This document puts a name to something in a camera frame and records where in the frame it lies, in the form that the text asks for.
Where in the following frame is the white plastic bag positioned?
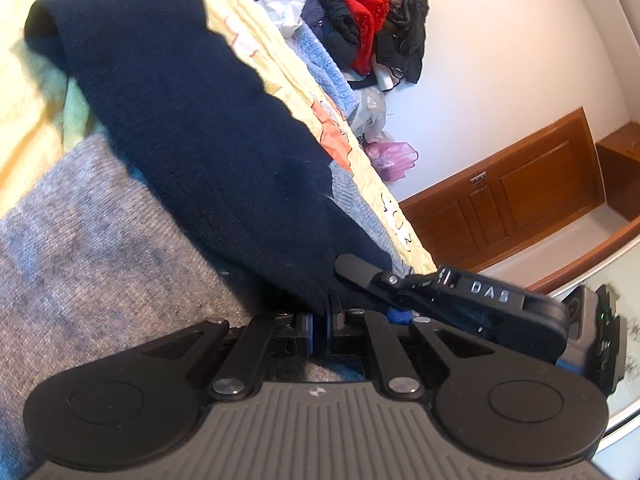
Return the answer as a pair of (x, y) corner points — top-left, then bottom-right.
(259, 0), (307, 37)

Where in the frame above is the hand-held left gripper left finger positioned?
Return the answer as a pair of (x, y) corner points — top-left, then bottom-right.
(144, 311), (316, 402)

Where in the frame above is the yellow printed blanket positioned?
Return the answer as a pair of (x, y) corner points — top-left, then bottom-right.
(0, 0), (439, 277)

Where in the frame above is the red garment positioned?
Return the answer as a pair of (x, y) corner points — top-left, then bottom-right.
(303, 0), (391, 74)

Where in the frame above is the wooden cabinet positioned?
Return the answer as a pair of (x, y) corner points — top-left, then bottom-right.
(399, 107), (640, 292)

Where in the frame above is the pink plastic bag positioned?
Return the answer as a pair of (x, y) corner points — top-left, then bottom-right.
(363, 140), (420, 184)

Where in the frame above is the clear plastic bag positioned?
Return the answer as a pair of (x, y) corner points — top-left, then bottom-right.
(350, 87), (397, 144)

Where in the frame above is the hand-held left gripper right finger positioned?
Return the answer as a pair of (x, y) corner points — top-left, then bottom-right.
(325, 292), (504, 402)

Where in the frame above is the black garment pile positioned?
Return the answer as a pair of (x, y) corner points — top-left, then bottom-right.
(320, 0), (431, 87)

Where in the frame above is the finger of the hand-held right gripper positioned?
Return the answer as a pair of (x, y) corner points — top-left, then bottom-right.
(385, 305), (437, 329)
(333, 253), (427, 307)

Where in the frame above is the grey and navy sweater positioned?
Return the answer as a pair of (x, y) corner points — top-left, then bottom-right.
(0, 0), (436, 468)

